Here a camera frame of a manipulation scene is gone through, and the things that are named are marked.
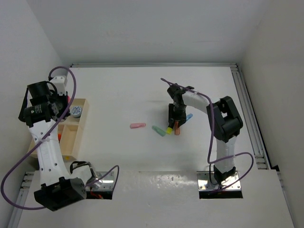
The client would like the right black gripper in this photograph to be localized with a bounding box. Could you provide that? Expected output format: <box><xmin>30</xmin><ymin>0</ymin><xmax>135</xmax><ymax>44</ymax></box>
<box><xmin>169</xmin><ymin>103</ymin><xmax>187</xmax><ymax>127</ymax></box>

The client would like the pastel blue correction tape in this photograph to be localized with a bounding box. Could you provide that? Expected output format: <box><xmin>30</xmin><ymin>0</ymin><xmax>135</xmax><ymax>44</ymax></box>
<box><xmin>186</xmin><ymin>114</ymin><xmax>193</xmax><ymax>121</ymax></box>

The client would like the yellow capped black highlighter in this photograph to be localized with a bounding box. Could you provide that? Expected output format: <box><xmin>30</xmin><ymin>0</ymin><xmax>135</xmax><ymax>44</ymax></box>
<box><xmin>166</xmin><ymin>127</ymin><xmax>172</xmax><ymax>135</ymax></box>

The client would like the orange capped black highlighter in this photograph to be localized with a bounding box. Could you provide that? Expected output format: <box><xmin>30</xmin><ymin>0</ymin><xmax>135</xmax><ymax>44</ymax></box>
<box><xmin>57</xmin><ymin>132</ymin><xmax>62</xmax><ymax>142</ymax></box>

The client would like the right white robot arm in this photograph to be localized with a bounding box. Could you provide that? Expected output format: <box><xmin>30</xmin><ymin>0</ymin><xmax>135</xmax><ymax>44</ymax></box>
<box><xmin>166</xmin><ymin>84</ymin><xmax>243</xmax><ymax>184</ymax></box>

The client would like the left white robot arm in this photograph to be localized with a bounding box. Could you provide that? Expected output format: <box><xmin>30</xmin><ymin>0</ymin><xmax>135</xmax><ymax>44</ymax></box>
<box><xmin>19</xmin><ymin>76</ymin><xmax>93</xmax><ymax>211</ymax></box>

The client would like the pastel green correction tape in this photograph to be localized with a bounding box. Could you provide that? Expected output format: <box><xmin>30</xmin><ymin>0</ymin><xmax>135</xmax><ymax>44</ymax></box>
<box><xmin>152</xmin><ymin>125</ymin><xmax>166</xmax><ymax>137</ymax></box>

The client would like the wooden divided tray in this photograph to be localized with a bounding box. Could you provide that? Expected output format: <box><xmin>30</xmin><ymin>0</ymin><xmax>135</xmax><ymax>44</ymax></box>
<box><xmin>27</xmin><ymin>98</ymin><xmax>90</xmax><ymax>162</ymax></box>

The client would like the pastel pink correction tape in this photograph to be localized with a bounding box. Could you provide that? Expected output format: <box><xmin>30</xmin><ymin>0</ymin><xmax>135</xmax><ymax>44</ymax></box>
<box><xmin>130</xmin><ymin>123</ymin><xmax>146</xmax><ymax>129</ymax></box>

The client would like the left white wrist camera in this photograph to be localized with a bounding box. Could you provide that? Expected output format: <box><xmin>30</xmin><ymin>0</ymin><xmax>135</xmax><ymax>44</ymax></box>
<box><xmin>50</xmin><ymin>76</ymin><xmax>67</xmax><ymax>95</ymax></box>

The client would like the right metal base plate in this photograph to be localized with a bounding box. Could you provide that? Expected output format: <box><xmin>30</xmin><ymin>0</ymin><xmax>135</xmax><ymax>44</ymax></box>
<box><xmin>197</xmin><ymin>171</ymin><xmax>241</xmax><ymax>191</ymax></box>

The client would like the metal base plate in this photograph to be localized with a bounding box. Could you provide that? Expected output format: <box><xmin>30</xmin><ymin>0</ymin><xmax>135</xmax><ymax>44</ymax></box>
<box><xmin>86</xmin><ymin>171</ymin><xmax>115</xmax><ymax>191</ymax></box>
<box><xmin>197</xmin><ymin>171</ymin><xmax>241</xmax><ymax>191</ymax></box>

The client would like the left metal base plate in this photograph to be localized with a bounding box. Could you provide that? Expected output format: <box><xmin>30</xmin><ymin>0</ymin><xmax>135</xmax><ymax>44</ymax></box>
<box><xmin>86</xmin><ymin>171</ymin><xmax>115</xmax><ymax>191</ymax></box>

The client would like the aluminium frame rail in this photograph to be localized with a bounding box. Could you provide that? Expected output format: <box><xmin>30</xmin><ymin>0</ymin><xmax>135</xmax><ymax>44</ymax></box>
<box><xmin>71</xmin><ymin>62</ymin><xmax>271</xmax><ymax>170</ymax></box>

